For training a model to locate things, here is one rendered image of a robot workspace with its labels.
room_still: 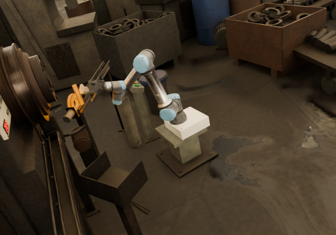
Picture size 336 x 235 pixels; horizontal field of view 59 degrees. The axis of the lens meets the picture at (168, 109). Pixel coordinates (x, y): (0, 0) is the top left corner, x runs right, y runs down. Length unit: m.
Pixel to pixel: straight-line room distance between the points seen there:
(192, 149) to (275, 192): 0.72
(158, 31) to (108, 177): 2.85
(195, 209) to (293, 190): 0.69
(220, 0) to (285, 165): 3.06
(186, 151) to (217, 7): 2.88
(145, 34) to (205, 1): 1.20
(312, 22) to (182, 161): 2.18
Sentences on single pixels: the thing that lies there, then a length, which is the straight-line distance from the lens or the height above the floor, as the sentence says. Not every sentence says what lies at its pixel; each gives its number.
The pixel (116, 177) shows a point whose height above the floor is 0.60.
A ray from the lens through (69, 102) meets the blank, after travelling 2.37.
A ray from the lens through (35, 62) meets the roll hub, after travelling 1.76.
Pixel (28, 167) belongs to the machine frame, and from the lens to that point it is 1.58.
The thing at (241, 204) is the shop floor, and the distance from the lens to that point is 2.20.
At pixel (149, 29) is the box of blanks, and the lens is 4.14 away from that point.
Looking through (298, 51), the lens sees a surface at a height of 0.32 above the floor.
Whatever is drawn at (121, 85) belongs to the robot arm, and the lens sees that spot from 2.26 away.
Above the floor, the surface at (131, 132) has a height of 0.19.
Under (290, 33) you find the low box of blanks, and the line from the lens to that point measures 3.52.
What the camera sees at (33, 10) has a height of 1.19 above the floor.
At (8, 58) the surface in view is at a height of 1.31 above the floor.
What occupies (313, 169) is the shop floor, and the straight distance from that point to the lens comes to 2.46.
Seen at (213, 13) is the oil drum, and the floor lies 0.52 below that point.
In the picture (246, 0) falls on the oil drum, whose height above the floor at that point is 0.56.
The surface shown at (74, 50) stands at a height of 0.56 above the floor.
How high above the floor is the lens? 1.67
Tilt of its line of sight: 30 degrees down
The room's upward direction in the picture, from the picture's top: 14 degrees counter-clockwise
